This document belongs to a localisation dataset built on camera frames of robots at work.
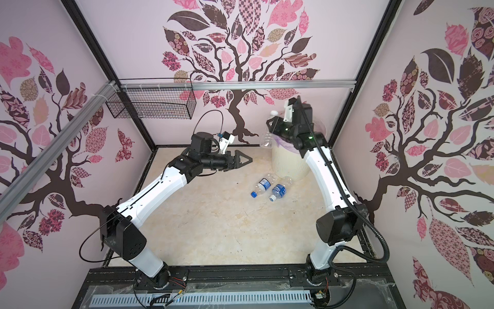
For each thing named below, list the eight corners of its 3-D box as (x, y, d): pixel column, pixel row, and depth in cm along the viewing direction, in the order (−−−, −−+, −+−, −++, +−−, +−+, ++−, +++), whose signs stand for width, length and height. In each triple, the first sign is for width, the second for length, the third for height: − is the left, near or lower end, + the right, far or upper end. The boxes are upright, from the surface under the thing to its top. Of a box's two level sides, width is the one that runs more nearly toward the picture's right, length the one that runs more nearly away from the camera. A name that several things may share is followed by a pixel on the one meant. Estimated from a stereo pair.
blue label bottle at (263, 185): (250, 195, 99) (250, 190, 95) (267, 176, 107) (268, 172, 103) (257, 200, 97) (257, 196, 93) (275, 181, 105) (275, 176, 101)
